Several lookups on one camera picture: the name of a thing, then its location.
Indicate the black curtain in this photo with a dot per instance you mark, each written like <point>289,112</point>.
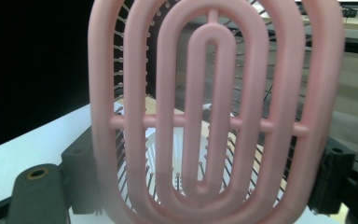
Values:
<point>28,62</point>

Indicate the pink hairbrush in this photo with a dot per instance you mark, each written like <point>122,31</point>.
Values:
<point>195,93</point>

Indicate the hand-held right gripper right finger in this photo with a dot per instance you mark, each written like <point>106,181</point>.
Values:
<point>334,180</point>

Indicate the white perforated plastic basket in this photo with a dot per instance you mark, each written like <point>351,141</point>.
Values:
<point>181,149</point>

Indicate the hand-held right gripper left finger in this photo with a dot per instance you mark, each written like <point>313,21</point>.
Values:
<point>80,174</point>

